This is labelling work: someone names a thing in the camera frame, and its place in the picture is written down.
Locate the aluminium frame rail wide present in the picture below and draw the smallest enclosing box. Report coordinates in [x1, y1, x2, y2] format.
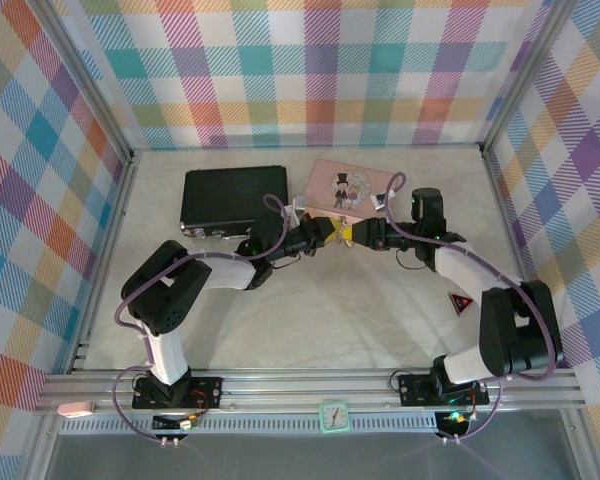
[34, 372, 589, 415]

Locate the thin aluminium rail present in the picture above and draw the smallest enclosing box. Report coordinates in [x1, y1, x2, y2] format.
[129, 142, 486, 152]

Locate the black base plate left arm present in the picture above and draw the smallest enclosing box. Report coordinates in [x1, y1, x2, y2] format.
[131, 375, 225, 411]

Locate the aluminium frame post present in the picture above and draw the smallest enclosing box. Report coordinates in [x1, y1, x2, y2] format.
[38, 0, 137, 162]
[479, 0, 576, 157]

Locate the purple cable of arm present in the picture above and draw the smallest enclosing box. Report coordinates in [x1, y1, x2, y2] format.
[112, 193, 294, 444]
[385, 171, 556, 444]

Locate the black base plate right arm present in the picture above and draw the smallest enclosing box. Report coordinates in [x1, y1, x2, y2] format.
[397, 372, 491, 407]

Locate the black connector board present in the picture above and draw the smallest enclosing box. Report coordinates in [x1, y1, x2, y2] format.
[152, 413, 201, 434]
[437, 409, 471, 437]

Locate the pink tin box cartoon couple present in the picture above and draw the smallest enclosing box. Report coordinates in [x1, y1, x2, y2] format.
[302, 158, 399, 229]

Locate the perforated grey cable tray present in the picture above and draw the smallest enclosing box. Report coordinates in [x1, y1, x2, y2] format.
[54, 412, 441, 437]

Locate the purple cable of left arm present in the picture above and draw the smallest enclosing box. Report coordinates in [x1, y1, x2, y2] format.
[112, 193, 294, 444]

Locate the aluminium side rail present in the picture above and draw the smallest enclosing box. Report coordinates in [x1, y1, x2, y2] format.
[479, 143, 557, 370]
[68, 149, 140, 375]

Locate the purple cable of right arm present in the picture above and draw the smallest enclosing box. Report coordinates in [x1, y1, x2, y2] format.
[385, 171, 556, 444]

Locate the dark red triangle toy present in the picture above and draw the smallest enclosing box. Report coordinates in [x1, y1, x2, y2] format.
[448, 293, 475, 317]

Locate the black hard case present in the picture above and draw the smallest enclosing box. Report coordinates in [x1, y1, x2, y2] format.
[178, 165, 289, 242]

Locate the teal square clock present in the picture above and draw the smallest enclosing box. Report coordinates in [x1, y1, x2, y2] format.
[318, 399, 350, 435]

